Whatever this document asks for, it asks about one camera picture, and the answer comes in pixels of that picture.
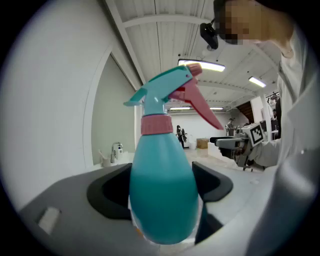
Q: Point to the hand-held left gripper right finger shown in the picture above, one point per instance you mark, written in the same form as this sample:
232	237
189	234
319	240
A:
212	185

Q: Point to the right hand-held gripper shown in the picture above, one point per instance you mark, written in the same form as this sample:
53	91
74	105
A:
252	140

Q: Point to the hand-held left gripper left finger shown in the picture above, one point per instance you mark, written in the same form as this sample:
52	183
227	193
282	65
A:
75	200

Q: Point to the teal and pink spray bottle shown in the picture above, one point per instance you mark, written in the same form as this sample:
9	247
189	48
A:
162	195

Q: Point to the person's right forearm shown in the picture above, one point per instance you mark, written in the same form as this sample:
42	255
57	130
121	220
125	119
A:
267	155

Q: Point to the cardboard box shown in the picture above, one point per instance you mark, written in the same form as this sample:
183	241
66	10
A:
202	143

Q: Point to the ceiling light panel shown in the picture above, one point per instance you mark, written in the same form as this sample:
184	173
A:
180	108
216	108
207	65
257	82

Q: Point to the grey cup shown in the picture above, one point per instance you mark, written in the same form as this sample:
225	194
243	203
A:
106	161

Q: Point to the white washbasin table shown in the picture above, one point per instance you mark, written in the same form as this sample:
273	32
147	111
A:
125	160

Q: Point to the chrome faucet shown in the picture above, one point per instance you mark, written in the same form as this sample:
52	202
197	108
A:
115	150

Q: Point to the person's grey jacket torso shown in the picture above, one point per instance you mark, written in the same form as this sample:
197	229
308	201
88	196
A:
297	125

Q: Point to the person's head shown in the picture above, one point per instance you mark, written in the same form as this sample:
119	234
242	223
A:
265	22

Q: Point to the black head camera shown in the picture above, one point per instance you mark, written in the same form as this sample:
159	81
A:
209	35

